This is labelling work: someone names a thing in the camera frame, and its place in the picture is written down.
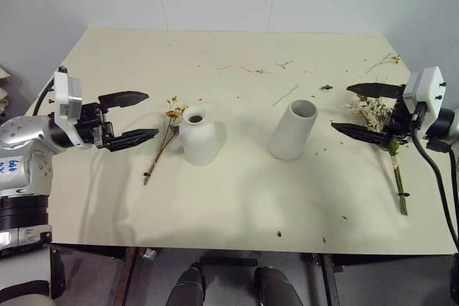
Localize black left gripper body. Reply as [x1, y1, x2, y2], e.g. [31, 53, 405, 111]
[75, 101, 117, 150]

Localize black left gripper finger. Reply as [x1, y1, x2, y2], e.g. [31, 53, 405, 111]
[106, 128, 160, 153]
[98, 90, 150, 110]

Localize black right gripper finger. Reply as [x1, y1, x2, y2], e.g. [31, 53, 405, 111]
[346, 82, 407, 100]
[330, 122, 391, 150]

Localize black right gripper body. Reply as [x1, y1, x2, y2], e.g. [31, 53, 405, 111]
[382, 97, 430, 143]

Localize white bottle-shaped ceramic vase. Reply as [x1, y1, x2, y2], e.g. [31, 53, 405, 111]
[181, 105, 219, 168]

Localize white cylindrical ceramic vase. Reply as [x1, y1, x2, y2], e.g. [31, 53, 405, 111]
[268, 99, 320, 161]

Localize white dried flower bouquet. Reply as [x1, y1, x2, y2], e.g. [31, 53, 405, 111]
[344, 93, 412, 217]

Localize yellow dried flower sprig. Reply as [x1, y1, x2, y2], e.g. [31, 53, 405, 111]
[143, 95, 189, 188]

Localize thin pale straw stem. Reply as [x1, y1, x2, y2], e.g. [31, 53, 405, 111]
[271, 85, 300, 107]

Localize white label with blue writing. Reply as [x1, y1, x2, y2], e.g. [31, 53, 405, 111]
[0, 156, 23, 182]

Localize brown cardboard pieces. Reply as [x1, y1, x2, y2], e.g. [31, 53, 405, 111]
[0, 64, 14, 114]

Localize thin dried twig fragment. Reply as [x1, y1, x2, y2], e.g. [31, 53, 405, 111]
[240, 66, 274, 75]

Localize rusty metal table leg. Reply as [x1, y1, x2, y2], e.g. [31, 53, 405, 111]
[314, 252, 342, 306]
[108, 246, 140, 306]

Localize black bar under table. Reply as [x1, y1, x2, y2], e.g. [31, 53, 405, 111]
[198, 253, 260, 268]

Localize dark rounded shape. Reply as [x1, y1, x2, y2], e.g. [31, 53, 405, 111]
[165, 262, 207, 306]
[253, 265, 306, 306]

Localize beige rounded robot body part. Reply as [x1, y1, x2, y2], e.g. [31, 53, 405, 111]
[0, 279, 57, 306]

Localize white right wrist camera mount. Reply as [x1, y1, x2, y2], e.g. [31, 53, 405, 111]
[402, 66, 448, 125]

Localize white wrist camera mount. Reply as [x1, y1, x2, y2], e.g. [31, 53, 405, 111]
[52, 66, 83, 128]
[402, 66, 448, 125]

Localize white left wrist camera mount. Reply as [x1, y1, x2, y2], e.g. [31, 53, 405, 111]
[52, 66, 83, 128]

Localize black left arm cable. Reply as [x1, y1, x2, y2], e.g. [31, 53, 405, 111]
[34, 80, 55, 118]

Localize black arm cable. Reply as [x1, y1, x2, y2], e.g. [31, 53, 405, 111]
[34, 80, 55, 118]
[411, 129, 459, 252]

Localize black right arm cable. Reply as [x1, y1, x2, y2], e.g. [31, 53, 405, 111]
[411, 129, 459, 252]

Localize black strap on robot body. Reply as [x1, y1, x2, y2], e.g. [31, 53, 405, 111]
[49, 247, 67, 300]

